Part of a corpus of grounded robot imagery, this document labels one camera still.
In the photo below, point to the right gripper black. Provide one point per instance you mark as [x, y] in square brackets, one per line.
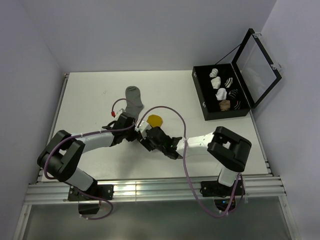
[144, 142]

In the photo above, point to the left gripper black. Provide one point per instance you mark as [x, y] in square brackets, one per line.
[133, 137]

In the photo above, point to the yellow sock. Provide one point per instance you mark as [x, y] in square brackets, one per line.
[154, 120]

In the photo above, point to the grey sock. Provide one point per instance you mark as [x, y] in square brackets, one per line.
[134, 103]

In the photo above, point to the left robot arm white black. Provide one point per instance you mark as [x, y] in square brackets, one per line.
[61, 156]

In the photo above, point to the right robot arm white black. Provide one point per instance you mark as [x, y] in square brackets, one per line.
[228, 148]

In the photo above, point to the brown rolled sock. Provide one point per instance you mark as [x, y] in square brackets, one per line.
[225, 105]

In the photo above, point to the black storage box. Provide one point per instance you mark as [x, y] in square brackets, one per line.
[206, 94]

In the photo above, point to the white rolled sock lower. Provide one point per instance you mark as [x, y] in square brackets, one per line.
[221, 94]

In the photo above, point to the white rolled sock upper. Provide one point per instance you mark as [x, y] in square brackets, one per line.
[216, 82]

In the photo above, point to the dark colourful striped rolled sock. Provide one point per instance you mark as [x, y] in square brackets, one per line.
[235, 104]

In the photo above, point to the black white striped rolled sock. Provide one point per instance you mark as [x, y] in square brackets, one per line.
[228, 82]

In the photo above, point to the black electronics box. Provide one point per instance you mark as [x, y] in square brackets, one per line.
[88, 208]

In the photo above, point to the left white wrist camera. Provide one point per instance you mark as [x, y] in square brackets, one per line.
[118, 113]

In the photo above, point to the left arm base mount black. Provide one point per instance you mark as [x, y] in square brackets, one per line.
[104, 191]

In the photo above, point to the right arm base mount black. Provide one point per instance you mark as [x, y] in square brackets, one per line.
[215, 189]

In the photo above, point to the aluminium frame rail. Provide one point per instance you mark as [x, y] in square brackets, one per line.
[166, 189]

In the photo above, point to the glass box lid black frame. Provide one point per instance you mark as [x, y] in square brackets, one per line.
[256, 72]

